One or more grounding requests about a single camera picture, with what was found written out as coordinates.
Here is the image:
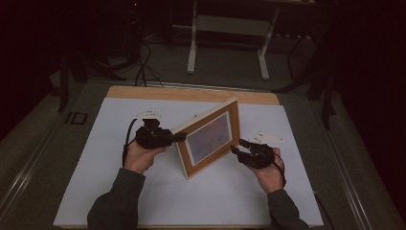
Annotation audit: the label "silver floor rail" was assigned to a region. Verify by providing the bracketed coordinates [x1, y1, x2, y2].
[310, 95, 374, 230]
[0, 121, 61, 221]

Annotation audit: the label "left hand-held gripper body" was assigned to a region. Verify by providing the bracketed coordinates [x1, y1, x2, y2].
[133, 109, 170, 150]

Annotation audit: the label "wooden picture frame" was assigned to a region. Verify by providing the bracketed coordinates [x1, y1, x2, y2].
[170, 97, 241, 180]

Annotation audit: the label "person's left hand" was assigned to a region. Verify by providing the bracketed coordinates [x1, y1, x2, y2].
[124, 140, 169, 175]

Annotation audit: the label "white paper sheet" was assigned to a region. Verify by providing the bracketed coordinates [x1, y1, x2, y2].
[53, 97, 325, 227]

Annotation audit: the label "white metal stand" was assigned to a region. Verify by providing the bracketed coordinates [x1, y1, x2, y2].
[186, 0, 282, 81]

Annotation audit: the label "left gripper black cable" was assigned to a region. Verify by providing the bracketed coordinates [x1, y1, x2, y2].
[122, 118, 138, 169]

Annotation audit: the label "black floor socket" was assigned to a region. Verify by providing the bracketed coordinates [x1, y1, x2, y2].
[65, 110, 89, 126]

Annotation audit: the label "person's right hand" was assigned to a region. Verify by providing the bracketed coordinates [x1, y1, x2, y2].
[247, 148, 285, 195]

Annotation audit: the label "black floor cables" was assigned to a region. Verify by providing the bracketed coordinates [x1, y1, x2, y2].
[133, 41, 166, 89]

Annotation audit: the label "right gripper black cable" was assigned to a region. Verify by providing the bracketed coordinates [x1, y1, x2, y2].
[272, 151, 334, 230]

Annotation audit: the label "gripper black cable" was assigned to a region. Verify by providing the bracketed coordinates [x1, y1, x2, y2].
[122, 118, 138, 169]
[272, 151, 334, 230]

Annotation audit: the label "black metal stand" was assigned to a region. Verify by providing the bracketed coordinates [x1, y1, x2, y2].
[56, 47, 127, 113]
[272, 32, 338, 130]

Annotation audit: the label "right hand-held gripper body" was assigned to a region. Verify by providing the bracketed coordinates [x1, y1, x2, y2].
[245, 131, 284, 170]

